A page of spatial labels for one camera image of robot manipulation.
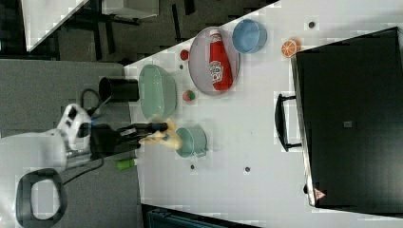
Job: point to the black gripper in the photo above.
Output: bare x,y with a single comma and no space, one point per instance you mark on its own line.
107,142

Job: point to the plush peeled banana toy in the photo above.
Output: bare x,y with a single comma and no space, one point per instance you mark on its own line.
168,137

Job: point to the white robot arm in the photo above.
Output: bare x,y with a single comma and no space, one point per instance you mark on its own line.
29,158

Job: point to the green mug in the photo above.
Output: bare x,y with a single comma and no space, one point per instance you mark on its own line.
194,142

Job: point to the bright green plush toy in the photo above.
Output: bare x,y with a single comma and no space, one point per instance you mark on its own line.
125,164

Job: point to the green slotted spatula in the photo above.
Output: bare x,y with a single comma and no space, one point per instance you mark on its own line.
102,104

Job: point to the black utensil holder cup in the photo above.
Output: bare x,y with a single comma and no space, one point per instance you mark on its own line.
118,90

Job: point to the green perforated colander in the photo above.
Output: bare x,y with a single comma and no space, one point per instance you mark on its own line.
158,92

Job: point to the pink plush strawberry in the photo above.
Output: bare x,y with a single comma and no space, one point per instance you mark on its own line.
189,95

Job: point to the dark red plush strawberry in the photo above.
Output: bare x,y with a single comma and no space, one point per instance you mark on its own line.
184,54

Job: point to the grey round plate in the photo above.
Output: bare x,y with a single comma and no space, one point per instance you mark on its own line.
198,63

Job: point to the plush red ketchup bottle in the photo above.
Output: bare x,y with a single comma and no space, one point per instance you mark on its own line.
219,65

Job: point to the white side table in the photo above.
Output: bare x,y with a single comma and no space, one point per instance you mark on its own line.
42,17

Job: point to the blue bowl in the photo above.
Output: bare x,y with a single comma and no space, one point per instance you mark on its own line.
249,36

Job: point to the plush orange slice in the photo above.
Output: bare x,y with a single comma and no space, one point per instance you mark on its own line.
290,48

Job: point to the black toaster oven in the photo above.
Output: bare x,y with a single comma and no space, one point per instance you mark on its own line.
349,111

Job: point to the blue metal frame rail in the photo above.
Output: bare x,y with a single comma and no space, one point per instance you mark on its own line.
158,217

